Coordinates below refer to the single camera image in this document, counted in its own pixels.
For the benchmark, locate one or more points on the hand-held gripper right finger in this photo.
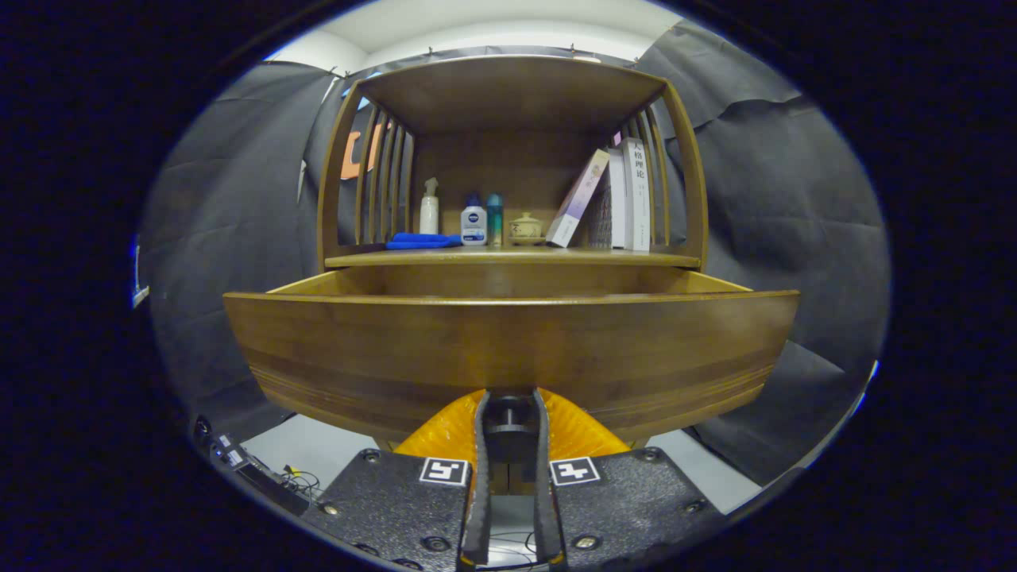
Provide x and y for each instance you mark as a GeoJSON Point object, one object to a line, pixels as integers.
{"type": "Point", "coordinates": [547, 532]}

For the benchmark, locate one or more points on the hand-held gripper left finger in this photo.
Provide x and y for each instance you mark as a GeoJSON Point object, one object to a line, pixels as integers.
{"type": "Point", "coordinates": [477, 532]}

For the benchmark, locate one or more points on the black round drawer knob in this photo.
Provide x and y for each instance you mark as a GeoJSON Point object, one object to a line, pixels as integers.
{"type": "Point", "coordinates": [509, 429]}

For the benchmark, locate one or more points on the wooden drawer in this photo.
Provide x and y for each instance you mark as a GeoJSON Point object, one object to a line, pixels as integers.
{"type": "Point", "coordinates": [508, 342]}

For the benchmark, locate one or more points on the wooden countertop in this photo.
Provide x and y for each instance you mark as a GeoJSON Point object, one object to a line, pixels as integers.
{"type": "Point", "coordinates": [516, 257]}

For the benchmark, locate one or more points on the wooden cabinet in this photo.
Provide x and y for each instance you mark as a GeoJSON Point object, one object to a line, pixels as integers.
{"type": "Point", "coordinates": [508, 167]}

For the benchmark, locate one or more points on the folded blue cloth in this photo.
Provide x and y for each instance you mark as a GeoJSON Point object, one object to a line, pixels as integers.
{"type": "Point", "coordinates": [421, 240]}

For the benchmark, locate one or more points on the lidded ceramic tea cup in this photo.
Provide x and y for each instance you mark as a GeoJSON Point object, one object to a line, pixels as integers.
{"type": "Point", "coordinates": [526, 227]}

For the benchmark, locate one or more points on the white bottle with blue cap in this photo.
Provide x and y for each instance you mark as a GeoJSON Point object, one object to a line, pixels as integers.
{"type": "Point", "coordinates": [473, 226]}

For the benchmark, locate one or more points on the teal bottle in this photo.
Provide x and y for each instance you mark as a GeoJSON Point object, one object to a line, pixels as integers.
{"type": "Point", "coordinates": [494, 221]}

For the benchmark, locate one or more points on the white pump bottle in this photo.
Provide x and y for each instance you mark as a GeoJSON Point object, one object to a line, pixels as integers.
{"type": "Point", "coordinates": [429, 214]}

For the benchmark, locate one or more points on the dark patterned book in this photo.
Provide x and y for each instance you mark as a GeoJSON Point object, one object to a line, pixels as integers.
{"type": "Point", "coordinates": [600, 214]}

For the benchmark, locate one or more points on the purple cover book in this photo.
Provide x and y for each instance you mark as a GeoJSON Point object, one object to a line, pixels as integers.
{"type": "Point", "coordinates": [580, 199]}

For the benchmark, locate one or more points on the plain white book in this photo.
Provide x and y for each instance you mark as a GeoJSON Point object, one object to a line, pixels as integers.
{"type": "Point", "coordinates": [618, 199]}

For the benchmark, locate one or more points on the white book with black lettering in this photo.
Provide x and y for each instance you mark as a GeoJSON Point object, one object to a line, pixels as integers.
{"type": "Point", "coordinates": [638, 195]}

